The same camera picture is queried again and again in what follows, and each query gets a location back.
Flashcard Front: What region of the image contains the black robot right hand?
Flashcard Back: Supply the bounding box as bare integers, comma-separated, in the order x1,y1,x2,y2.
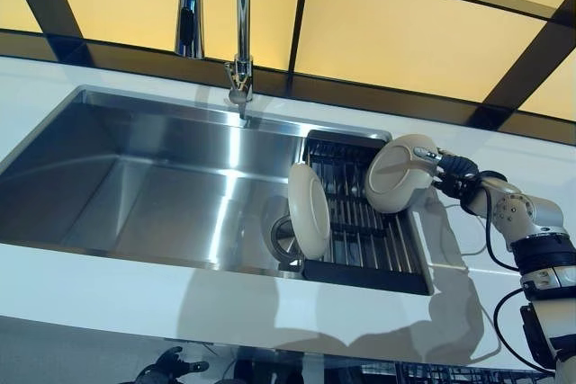
413,146,481,200

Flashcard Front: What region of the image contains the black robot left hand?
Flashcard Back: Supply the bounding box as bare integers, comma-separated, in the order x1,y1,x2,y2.
137,346,211,384

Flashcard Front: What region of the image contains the cream round plate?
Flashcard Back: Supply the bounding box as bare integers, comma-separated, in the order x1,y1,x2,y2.
287,161,332,261
364,133,445,215

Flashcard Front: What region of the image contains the black dish drying rack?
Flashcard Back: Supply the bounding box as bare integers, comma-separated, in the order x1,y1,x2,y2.
301,129,431,297

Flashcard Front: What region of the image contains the round steel sink drain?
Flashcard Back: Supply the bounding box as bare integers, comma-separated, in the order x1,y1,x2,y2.
269,215,302,280

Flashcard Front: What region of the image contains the stainless steel sink basin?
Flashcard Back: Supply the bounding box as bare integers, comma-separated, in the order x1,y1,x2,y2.
0,85,436,298

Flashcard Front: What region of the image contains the chrome gooseneck kitchen faucet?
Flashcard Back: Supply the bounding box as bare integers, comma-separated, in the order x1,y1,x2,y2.
174,0,256,129

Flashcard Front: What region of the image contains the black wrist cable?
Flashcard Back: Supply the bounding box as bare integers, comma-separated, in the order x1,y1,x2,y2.
482,188,557,376

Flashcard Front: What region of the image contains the dishwasher lower wire rack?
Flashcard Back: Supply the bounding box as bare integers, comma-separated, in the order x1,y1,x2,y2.
395,362,544,384

